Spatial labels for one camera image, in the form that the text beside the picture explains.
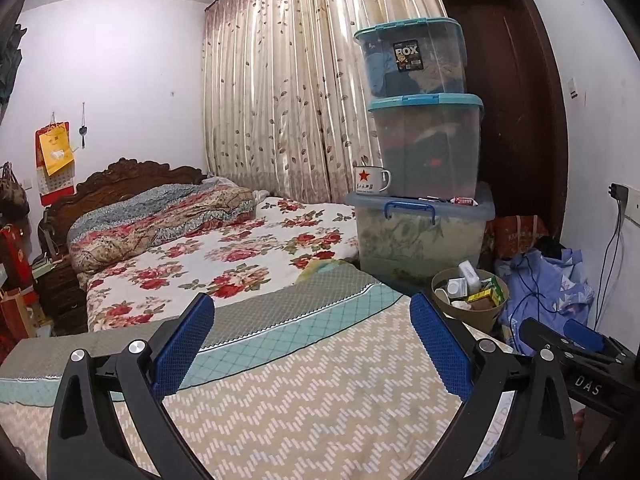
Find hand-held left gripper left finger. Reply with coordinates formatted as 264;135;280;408
46;292;216;480

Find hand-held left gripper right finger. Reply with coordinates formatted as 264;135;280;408
409;292;581;480

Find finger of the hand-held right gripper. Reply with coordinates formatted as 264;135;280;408
564;319;626;361
518;318;576;361

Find beige wastebasket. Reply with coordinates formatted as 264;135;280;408
431;268;510;333

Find blue cloth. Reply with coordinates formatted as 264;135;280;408
497;247;596;331

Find bed with floral sheet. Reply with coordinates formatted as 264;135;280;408
85;199;361;333

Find red printed bag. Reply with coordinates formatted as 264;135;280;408
487;215;548;261

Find floral patchwork quilt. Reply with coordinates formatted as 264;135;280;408
67;182;257;276

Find chevron patterned tablecloth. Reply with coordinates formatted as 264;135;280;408
0;262;516;480

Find dark wooden nightstand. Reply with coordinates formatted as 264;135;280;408
32;257;90;336

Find yellow cloth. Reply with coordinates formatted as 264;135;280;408
297;259;346;283

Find black backpack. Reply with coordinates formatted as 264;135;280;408
37;207;71;261

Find white enamel mug red star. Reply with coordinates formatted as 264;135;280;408
353;165;392;195

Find carved wooden headboard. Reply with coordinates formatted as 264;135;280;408
37;157;208;261

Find red gift bag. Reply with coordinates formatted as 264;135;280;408
0;225;31;291

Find clear storage box teal lid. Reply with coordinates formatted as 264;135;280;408
368;93;485;200

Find brown handbag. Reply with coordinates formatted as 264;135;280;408
0;162;31;218

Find dark hanging ornament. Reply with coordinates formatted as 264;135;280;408
77;102;90;150

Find dark brown door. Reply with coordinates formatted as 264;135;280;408
427;0;570;246

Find clear storage box black label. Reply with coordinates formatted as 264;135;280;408
354;17;468;100

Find beige leaf-print curtain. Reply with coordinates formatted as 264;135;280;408
202;0;448;206

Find dark folded clothes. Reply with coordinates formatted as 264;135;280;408
0;22;23;126

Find clear storage box blue handle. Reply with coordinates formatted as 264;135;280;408
345;182;496;291

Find white wall outlet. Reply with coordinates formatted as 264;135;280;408
607;182;640;221

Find black charger with cable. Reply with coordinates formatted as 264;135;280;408
590;182;631;333

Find red yellow wall calendar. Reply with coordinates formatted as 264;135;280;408
35;121;76;207

